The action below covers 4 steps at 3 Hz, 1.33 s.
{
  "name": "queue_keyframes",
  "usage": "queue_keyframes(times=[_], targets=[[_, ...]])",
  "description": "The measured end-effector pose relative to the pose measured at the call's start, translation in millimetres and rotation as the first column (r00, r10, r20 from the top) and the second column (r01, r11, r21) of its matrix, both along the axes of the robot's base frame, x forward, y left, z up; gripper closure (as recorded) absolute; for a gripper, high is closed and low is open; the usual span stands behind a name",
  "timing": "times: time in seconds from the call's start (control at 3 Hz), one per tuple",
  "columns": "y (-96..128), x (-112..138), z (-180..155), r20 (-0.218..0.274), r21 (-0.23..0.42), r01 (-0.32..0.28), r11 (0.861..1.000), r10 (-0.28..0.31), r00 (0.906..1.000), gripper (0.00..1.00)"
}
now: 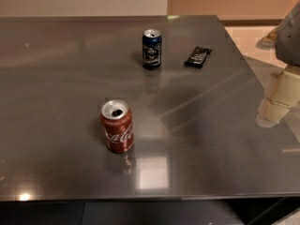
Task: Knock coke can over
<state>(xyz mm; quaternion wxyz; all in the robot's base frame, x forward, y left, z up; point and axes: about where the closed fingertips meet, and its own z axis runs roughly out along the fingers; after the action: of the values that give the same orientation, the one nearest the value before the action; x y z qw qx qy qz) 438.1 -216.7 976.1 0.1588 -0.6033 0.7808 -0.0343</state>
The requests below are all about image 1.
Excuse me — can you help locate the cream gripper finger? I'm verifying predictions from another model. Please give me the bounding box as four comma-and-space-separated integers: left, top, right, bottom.
256, 65, 300, 128

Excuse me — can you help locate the red coke can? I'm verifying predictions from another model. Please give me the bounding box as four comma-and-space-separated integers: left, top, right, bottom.
100, 99, 134, 154

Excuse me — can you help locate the blue soda can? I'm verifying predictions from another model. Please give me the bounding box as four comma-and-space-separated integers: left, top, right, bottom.
142, 29, 162, 69

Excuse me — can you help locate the black snack bar wrapper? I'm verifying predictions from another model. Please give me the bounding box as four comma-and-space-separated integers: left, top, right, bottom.
185, 46, 212, 68

